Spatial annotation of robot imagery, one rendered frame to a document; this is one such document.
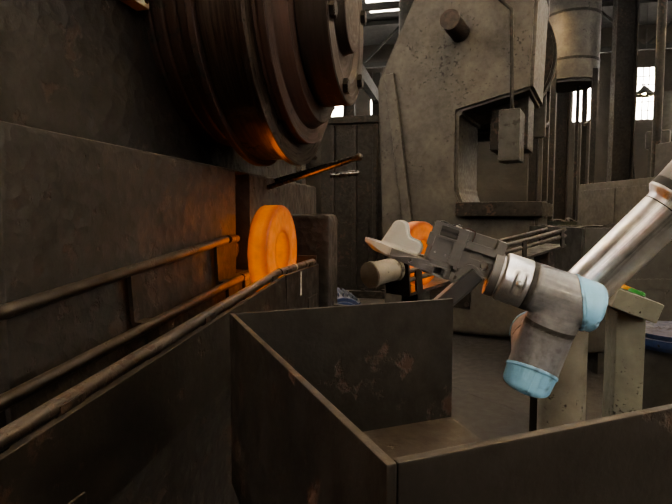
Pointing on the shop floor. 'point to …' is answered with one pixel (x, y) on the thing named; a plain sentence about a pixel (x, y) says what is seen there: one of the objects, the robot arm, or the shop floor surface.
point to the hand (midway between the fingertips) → (371, 245)
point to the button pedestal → (626, 350)
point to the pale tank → (570, 35)
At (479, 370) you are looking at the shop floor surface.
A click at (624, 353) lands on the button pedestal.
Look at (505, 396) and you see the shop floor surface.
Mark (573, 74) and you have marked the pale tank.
